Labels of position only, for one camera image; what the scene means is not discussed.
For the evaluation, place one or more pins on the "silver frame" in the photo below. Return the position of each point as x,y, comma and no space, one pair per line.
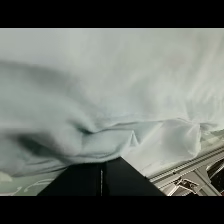
186,168

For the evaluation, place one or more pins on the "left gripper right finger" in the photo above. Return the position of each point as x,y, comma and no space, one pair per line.
128,180

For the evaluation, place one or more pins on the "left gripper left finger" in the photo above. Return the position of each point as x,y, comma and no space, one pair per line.
78,181

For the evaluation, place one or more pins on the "light blue shirt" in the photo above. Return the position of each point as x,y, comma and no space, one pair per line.
100,86

